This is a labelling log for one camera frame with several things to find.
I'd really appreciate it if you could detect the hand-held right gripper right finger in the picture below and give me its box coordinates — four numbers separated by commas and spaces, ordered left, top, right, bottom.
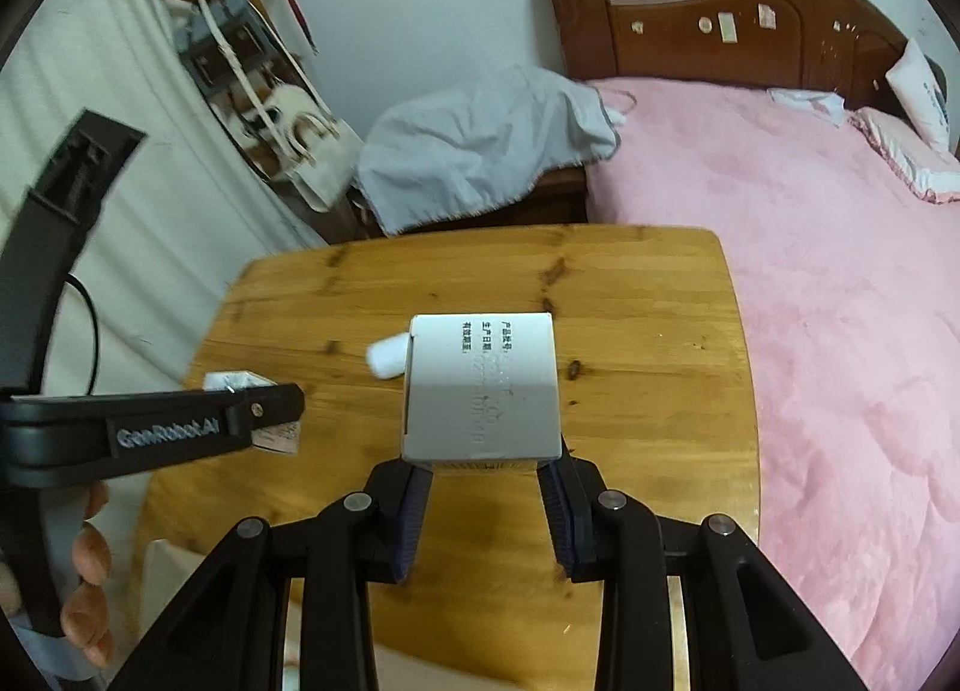
536, 455, 860, 691

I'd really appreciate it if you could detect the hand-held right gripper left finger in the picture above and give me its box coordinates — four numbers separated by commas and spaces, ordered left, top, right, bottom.
109, 462, 434, 691

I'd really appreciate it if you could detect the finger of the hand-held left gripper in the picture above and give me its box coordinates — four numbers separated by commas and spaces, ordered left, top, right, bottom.
225, 382, 306, 438

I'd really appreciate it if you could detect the white and pink box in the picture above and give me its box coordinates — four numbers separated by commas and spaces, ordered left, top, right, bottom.
204, 370, 302, 453

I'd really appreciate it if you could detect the white cardboard box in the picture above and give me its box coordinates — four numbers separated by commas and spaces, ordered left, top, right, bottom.
400, 312, 563, 474

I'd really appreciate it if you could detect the white plastic tray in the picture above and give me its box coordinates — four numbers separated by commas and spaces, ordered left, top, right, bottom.
135, 537, 691, 691

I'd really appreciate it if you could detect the person's left hand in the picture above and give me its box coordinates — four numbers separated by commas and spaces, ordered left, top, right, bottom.
0, 479, 115, 668

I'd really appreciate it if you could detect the small white roll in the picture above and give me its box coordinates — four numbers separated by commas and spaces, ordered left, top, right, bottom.
366, 332, 412, 381

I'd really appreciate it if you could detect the white patterned curtain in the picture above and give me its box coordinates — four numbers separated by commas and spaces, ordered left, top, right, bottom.
0, 0, 331, 587

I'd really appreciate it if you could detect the white handbag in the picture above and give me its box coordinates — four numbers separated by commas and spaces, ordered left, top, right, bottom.
289, 110, 361, 212

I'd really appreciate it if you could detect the cream and brown bag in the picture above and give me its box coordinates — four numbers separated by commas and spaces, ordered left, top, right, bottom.
225, 80, 316, 175

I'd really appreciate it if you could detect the grey cloth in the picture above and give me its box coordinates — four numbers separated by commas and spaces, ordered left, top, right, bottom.
354, 63, 623, 236

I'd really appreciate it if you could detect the brown wooden nightstand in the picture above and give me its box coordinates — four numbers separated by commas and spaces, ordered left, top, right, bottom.
322, 162, 590, 246

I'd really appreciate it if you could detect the pink bed blanket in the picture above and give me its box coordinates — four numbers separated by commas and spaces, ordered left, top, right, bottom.
585, 77, 960, 691

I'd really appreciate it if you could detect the blue grey handbag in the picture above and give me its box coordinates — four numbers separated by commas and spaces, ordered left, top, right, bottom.
176, 0, 278, 85

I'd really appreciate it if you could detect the pink frilled pillow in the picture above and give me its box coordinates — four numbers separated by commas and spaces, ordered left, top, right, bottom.
847, 106, 960, 205

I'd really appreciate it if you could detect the brown wooden headboard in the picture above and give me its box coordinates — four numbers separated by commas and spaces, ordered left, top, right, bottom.
540, 0, 946, 100

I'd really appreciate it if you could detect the white printed pillow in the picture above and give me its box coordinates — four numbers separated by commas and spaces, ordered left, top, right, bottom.
885, 37, 960, 154

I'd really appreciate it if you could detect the black cable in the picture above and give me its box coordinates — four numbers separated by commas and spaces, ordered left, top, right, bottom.
64, 275, 100, 396

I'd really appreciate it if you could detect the red strap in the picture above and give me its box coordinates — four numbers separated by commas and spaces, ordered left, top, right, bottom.
274, 0, 320, 55

